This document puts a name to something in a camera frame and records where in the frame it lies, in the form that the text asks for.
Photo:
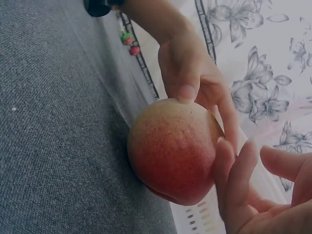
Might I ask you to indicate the person's right hand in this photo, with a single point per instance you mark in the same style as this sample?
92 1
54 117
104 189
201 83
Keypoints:
273 219

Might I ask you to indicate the person's left hand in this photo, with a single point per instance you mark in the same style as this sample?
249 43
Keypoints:
180 56

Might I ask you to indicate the red and yellow peach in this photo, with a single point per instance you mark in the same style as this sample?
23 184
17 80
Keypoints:
170 156

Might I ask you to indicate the black wrist band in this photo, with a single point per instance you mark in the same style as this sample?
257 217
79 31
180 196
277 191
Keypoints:
102 6

